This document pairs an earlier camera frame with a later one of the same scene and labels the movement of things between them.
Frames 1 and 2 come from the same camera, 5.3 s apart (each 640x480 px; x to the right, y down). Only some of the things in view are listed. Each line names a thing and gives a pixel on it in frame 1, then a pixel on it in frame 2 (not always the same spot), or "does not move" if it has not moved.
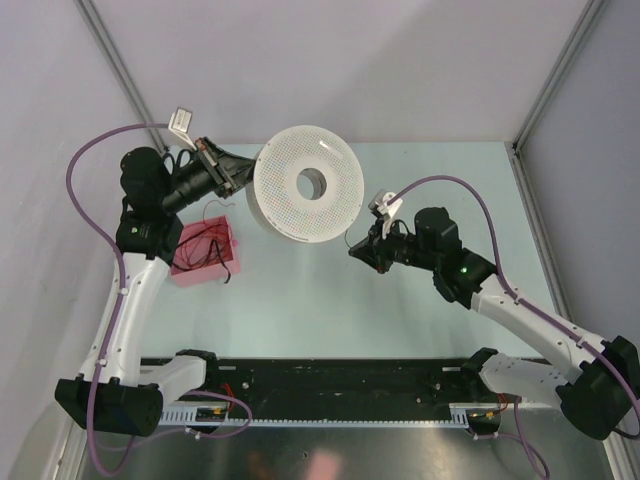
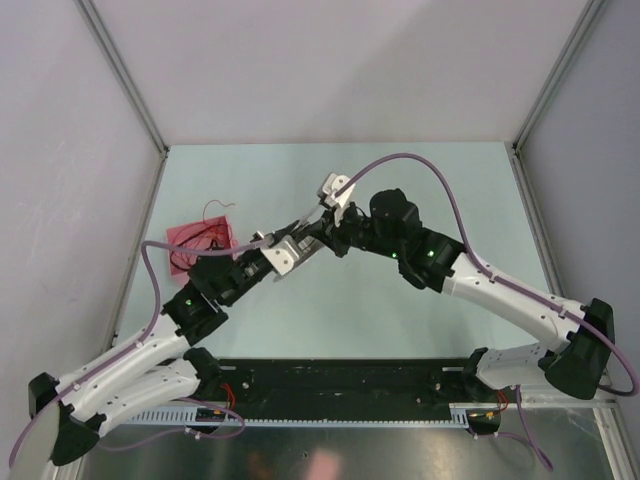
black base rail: x=343 y=383 does not move
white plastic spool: x=271 y=189 → x=281 y=254
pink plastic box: x=205 y=251 does not move
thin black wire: x=205 y=246 does not move
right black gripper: x=379 y=247 → x=329 y=226
